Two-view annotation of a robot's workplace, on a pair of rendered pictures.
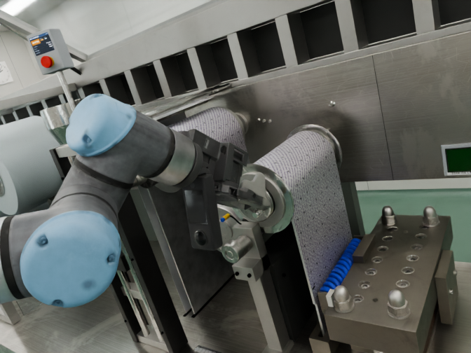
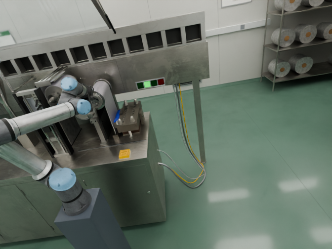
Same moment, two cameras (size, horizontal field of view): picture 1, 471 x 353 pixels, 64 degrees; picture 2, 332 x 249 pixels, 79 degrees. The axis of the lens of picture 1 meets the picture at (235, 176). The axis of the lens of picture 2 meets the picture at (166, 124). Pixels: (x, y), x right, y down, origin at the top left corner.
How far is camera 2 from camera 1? 85 cm
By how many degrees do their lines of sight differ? 36
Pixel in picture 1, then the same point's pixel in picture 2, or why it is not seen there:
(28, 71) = not seen: outside the picture
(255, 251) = (95, 114)
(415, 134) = (129, 79)
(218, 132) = not seen: hidden behind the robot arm
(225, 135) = not seen: hidden behind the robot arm
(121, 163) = (75, 91)
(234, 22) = (67, 45)
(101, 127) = (73, 84)
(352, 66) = (110, 61)
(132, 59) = (15, 55)
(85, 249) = (87, 103)
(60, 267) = (84, 107)
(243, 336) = (92, 143)
